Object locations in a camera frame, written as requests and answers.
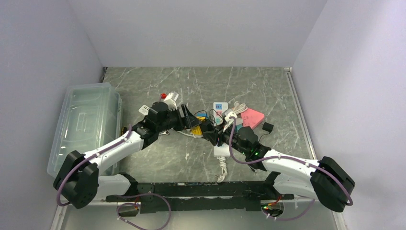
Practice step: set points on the silver ratchet wrench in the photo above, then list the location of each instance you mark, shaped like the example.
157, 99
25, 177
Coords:
167, 132

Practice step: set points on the black power adapter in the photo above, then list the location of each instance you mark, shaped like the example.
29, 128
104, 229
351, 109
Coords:
268, 127

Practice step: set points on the yellow cube socket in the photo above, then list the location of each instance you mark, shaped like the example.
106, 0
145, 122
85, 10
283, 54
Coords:
196, 131

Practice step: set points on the clear plastic storage bin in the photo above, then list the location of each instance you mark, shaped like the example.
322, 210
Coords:
91, 116

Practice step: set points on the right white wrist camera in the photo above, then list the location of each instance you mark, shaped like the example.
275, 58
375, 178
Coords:
229, 116

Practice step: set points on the pink triangular power strip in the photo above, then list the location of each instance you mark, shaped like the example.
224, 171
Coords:
252, 118

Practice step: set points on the small white power strip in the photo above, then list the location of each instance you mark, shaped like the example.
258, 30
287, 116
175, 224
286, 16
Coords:
144, 109

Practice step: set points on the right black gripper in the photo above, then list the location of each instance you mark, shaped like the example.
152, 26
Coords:
216, 134

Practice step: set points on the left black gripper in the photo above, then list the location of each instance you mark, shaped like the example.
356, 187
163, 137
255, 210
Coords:
187, 121

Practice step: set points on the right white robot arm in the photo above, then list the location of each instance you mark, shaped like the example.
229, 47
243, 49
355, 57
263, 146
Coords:
324, 180

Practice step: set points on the black base frame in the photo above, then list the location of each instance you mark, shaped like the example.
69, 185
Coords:
195, 196

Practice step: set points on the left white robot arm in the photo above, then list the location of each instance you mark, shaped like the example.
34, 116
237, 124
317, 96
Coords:
80, 178

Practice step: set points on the white long power strip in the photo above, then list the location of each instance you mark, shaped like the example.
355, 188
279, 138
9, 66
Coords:
221, 148

